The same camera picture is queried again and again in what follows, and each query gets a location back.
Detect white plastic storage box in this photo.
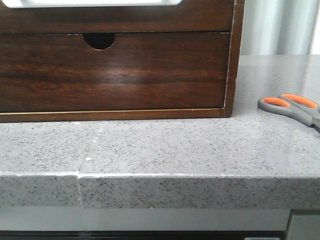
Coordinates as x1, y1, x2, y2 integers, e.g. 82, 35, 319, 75
2, 0, 182, 8

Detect dark wooden drawer cabinet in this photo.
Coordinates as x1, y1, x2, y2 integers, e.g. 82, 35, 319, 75
0, 0, 245, 123

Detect black appliance under counter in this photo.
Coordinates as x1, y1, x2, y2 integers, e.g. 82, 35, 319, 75
0, 230, 286, 240

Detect grey orange handled scissors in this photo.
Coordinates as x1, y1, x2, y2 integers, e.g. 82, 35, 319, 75
257, 93, 320, 132

